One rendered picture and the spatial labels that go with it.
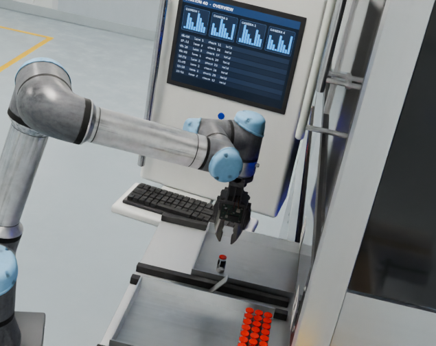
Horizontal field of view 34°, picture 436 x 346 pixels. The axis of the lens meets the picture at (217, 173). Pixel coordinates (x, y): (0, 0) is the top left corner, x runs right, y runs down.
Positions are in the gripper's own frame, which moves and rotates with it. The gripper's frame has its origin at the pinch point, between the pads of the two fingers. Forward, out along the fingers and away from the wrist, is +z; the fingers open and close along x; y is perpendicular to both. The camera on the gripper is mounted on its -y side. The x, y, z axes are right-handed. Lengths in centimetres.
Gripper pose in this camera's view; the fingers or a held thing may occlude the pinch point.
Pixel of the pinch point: (226, 236)
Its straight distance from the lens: 186.2
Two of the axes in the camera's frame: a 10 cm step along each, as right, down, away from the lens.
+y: -1.6, 4.1, -9.0
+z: -1.7, 8.9, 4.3
